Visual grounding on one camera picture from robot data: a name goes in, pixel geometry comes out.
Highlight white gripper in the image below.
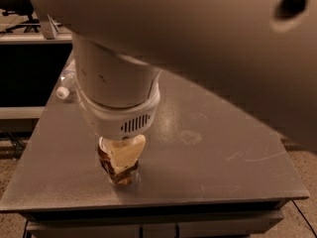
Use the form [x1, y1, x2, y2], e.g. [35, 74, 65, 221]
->
[77, 81, 160, 170]

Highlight orange soda can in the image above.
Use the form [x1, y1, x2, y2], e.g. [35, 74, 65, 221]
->
[97, 137, 139, 187]

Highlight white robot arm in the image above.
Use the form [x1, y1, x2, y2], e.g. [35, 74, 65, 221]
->
[33, 0, 317, 151]

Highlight grey table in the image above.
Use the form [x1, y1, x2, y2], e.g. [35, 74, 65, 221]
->
[0, 50, 311, 238]

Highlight clear plastic water bottle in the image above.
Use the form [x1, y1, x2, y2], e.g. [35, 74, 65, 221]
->
[55, 60, 76, 99]

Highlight grey metal railing beam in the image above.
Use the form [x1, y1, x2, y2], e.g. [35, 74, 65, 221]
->
[0, 33, 71, 45]

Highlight black office chair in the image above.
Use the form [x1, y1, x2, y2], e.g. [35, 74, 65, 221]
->
[0, 0, 40, 33]

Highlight left metal railing post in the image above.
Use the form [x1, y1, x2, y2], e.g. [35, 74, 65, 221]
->
[39, 14, 58, 40]

